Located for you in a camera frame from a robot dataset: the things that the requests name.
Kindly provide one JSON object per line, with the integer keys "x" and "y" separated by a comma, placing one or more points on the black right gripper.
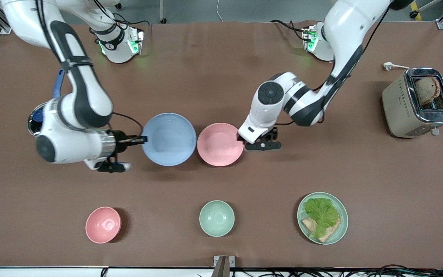
{"x": 120, "y": 138}

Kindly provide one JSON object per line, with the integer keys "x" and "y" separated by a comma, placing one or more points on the pink shallow bowl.
{"x": 220, "y": 144}

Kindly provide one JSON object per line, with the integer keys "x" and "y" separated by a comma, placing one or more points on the light blue shallow bowl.
{"x": 169, "y": 139}

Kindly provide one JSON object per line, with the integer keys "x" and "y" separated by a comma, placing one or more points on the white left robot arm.
{"x": 344, "y": 23}

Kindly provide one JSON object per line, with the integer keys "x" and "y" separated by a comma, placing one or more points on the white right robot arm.
{"x": 87, "y": 92}

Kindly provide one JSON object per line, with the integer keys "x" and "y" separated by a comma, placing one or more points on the small green bowl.
{"x": 217, "y": 218}

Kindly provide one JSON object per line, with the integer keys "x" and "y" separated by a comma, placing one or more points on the small deep pink bowl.
{"x": 103, "y": 225}

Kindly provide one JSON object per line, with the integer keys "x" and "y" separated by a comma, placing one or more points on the glass lid with blue knob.
{"x": 37, "y": 115}

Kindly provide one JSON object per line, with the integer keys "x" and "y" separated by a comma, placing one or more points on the green lettuce leaf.
{"x": 321, "y": 213}

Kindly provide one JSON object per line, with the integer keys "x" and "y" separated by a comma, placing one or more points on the green plate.
{"x": 342, "y": 219}

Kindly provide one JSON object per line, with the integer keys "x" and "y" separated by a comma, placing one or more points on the brown bread slice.
{"x": 331, "y": 232}

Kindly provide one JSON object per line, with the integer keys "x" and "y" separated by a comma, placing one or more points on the grey pole with caster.
{"x": 162, "y": 11}

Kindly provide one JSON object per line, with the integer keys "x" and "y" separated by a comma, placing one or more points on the beige and chrome toaster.
{"x": 396, "y": 104}

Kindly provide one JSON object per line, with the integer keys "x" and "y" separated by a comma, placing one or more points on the toast in toaster slot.
{"x": 427, "y": 90}

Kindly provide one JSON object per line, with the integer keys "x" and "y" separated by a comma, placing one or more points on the metal frame bracket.
{"x": 224, "y": 263}

